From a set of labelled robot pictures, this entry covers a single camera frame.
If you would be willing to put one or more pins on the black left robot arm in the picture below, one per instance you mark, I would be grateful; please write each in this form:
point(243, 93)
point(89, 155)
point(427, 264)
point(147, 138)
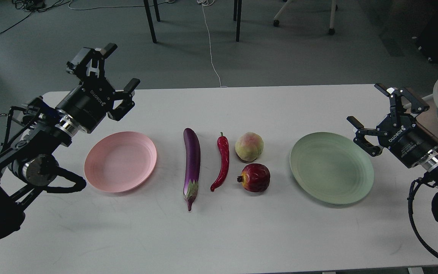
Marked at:
point(35, 131)

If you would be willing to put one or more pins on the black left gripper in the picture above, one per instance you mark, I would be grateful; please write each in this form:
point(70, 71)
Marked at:
point(88, 103)

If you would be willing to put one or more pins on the purple eggplant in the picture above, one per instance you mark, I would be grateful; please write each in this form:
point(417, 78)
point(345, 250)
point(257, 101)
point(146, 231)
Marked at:
point(192, 173)

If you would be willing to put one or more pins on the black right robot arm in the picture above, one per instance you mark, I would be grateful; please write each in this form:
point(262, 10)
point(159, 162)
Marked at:
point(370, 141)

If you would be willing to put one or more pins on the pink plate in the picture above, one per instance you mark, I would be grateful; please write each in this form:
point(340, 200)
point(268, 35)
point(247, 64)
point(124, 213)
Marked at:
point(120, 162)

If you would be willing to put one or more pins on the black table legs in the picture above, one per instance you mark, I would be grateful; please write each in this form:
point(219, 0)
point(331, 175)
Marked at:
point(189, 24)

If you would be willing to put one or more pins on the red pomegranate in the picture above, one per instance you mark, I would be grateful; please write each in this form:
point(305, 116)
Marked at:
point(255, 178)

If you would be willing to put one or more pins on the white rolling chair base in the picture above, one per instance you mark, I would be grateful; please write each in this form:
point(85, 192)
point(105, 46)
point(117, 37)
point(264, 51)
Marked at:
point(291, 9)

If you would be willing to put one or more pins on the green plate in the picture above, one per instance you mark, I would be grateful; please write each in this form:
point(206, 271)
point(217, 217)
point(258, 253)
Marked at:
point(331, 168)

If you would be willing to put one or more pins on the red chili pepper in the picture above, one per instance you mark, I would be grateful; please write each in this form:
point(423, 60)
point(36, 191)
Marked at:
point(223, 146)

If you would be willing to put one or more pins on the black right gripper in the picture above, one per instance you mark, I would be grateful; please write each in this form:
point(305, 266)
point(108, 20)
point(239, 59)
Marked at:
point(409, 142)

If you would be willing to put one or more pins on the yellow pink peach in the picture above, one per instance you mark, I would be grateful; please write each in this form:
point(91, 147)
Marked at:
point(249, 146)

